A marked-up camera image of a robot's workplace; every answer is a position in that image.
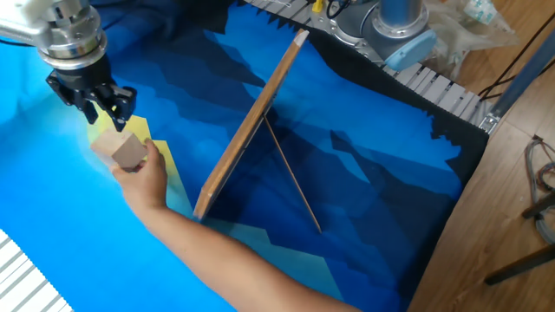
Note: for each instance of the aluminium profile post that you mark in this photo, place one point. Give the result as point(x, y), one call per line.
point(516, 82)

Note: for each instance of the clear plastic bag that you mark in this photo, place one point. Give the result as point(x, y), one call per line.
point(468, 34)

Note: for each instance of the blue mountain landscape cloth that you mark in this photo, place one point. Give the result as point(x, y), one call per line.
point(303, 173)

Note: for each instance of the person's right forearm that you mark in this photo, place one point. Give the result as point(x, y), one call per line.
point(230, 264)

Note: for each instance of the light wooden cube block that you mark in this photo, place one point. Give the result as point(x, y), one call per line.
point(121, 147)

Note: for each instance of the wooden picture frame with stand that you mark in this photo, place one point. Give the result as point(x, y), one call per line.
point(247, 130)

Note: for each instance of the person's right hand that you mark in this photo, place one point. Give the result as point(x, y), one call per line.
point(143, 182)

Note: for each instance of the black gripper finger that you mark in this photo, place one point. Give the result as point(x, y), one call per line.
point(89, 110)
point(119, 106)

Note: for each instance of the yellow plastic clip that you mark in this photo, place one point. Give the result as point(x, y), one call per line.
point(317, 5)

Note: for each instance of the silver UR5 robot arm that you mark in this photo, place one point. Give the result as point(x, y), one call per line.
point(65, 30)

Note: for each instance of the dark furniture legs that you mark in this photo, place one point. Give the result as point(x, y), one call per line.
point(524, 255)

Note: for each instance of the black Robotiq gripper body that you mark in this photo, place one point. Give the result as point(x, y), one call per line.
point(80, 78)

